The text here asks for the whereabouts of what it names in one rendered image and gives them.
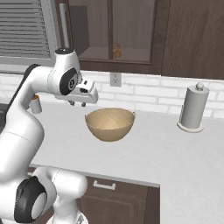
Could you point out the brown bread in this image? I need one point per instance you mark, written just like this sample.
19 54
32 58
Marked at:
117 50

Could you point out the grey window blinds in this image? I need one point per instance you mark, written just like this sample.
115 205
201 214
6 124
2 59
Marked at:
23 29

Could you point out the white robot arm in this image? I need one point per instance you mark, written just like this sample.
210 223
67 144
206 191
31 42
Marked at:
20 137

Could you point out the dark wood drawer front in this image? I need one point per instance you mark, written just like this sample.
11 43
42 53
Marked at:
116 204

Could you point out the white wall outlet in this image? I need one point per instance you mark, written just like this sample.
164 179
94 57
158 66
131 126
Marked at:
115 79

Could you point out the glass cabinet door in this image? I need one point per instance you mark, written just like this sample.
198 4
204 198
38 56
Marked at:
132 29

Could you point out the white paper towel holder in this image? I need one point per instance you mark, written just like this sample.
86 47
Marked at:
194 108

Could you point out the dark wood cabinet door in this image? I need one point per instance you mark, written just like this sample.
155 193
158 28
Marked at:
195 38

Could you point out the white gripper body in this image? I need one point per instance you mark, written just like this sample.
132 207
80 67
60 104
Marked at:
87 97

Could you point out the tan woven basket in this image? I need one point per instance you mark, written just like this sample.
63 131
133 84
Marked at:
110 124

